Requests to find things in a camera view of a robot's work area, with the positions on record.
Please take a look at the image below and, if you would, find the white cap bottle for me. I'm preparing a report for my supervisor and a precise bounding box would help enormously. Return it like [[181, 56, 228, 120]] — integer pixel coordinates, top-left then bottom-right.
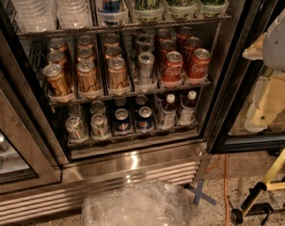
[[158, 94, 177, 129], [178, 90, 197, 125]]

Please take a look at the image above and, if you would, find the red cola can front right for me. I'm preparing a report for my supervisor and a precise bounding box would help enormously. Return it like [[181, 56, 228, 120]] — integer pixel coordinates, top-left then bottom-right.
[[187, 48, 211, 79]]

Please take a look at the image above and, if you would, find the red cola can front left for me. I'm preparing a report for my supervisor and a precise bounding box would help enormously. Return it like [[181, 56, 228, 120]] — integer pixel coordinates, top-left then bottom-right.
[[161, 51, 183, 82]]

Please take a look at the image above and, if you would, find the silver slim can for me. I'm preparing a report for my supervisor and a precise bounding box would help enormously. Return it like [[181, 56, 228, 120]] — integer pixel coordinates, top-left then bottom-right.
[[136, 42, 154, 56], [138, 52, 155, 85]]

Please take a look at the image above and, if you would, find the white cap bottle right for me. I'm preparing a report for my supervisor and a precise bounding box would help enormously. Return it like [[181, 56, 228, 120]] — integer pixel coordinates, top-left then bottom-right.
[[178, 90, 197, 125]]

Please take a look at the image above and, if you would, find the wire shelf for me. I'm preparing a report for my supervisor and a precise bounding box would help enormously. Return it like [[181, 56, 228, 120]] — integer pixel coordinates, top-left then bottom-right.
[[47, 78, 211, 106], [16, 15, 231, 40]]

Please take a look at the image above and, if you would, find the fridge left glass door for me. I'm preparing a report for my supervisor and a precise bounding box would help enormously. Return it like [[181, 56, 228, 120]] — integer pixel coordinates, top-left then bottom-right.
[[0, 69, 61, 196]]

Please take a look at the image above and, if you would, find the orange can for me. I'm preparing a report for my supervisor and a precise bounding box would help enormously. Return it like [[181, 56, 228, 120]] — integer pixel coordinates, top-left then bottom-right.
[[77, 36, 95, 49], [104, 46, 122, 59], [42, 64, 71, 97], [76, 48, 96, 62], [104, 33, 119, 47], [49, 38, 68, 52], [76, 60, 101, 93], [107, 57, 129, 89], [47, 51, 68, 70]]

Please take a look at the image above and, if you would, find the green white can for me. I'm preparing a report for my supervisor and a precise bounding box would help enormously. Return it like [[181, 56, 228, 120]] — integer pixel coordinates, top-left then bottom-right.
[[90, 113, 109, 137], [65, 116, 86, 140], [90, 101, 105, 115], [68, 104, 85, 120]]

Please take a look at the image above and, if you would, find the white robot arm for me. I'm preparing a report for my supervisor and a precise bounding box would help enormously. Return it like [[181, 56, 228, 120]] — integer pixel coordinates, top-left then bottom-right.
[[243, 8, 285, 72]]

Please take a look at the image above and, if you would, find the orange cable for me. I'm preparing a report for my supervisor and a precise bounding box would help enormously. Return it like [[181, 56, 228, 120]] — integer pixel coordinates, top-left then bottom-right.
[[205, 153, 230, 226]]

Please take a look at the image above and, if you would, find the blue cola can left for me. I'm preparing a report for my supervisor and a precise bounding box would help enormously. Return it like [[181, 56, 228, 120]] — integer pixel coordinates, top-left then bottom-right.
[[114, 108, 131, 133]]

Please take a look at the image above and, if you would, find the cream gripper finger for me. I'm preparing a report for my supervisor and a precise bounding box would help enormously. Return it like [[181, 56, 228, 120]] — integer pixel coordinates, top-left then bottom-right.
[[243, 33, 265, 60]]

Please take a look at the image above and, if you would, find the silver slim can behind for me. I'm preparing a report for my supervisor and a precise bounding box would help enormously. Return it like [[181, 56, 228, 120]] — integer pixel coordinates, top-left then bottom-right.
[[136, 42, 154, 56]]

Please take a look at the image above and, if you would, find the top wire shelf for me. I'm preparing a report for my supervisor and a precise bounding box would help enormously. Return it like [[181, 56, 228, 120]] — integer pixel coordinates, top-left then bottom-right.
[[16, 15, 231, 40]]

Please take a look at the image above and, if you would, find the blue cola can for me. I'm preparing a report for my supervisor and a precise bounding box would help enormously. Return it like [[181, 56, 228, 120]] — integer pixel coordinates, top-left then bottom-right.
[[137, 106, 153, 130], [114, 108, 131, 133]]

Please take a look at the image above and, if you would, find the green white can front left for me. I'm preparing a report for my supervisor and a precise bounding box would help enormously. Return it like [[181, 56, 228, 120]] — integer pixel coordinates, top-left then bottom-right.
[[65, 116, 86, 140]]

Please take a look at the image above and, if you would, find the green white can back left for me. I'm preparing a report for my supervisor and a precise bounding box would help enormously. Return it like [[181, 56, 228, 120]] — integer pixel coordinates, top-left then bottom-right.
[[68, 104, 85, 120]]

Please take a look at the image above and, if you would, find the fridge bottom vent grille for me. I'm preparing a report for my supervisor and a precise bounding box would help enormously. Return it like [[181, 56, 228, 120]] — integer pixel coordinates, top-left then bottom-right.
[[0, 159, 200, 226]]

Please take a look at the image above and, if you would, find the blue cola can right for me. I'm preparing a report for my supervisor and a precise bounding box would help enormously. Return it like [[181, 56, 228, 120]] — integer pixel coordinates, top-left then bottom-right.
[[137, 106, 153, 130]]

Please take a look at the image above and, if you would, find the yellow black stand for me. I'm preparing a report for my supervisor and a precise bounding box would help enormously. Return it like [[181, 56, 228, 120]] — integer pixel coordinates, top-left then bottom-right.
[[230, 148, 285, 226]]

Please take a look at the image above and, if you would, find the left water bottle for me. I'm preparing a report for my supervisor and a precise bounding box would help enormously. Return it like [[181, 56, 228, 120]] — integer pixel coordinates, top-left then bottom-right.
[[11, 0, 56, 33]]

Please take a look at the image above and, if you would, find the right water bottle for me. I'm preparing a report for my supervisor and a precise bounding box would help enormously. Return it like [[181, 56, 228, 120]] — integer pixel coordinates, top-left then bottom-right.
[[56, 0, 92, 29]]

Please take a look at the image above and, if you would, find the red cola can back right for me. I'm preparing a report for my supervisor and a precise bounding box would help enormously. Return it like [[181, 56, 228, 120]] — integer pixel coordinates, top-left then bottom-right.
[[176, 26, 194, 49]]

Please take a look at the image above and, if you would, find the silver slim can front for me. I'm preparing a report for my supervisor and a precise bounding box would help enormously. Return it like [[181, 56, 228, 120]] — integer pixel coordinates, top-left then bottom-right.
[[138, 52, 155, 85]]

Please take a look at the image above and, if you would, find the red cola can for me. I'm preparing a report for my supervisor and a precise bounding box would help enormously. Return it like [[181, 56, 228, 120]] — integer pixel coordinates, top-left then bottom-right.
[[176, 26, 194, 49], [161, 51, 183, 82], [183, 36, 201, 70], [158, 40, 176, 67], [187, 48, 211, 79], [154, 28, 171, 46]]

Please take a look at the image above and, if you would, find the middle wire shelf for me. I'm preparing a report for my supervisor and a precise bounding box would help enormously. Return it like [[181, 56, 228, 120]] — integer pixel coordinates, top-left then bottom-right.
[[47, 78, 211, 106]]

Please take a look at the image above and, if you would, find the clear plastic bag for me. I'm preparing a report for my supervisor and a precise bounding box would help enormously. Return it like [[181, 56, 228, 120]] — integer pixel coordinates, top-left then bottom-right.
[[82, 181, 190, 226]]

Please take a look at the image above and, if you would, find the water bottle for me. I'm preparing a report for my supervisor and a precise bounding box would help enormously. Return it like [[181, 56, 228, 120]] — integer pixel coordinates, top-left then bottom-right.
[[56, 0, 92, 29], [11, 0, 56, 33]]

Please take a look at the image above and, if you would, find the white cap bottle left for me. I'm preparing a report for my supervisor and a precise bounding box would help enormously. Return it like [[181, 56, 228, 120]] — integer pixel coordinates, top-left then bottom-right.
[[158, 94, 177, 129]]

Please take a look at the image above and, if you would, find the red cola can back left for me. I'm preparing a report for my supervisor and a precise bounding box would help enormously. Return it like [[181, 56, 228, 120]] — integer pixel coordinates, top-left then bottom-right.
[[154, 28, 171, 46]]

